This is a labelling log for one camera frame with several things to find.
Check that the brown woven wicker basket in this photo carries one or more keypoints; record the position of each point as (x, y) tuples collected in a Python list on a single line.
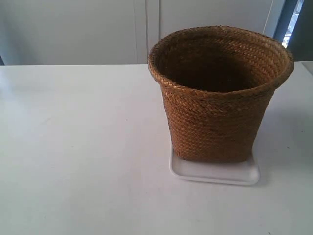
[(216, 83)]

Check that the white square plastic tray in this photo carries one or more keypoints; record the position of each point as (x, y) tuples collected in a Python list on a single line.
[(245, 173)]

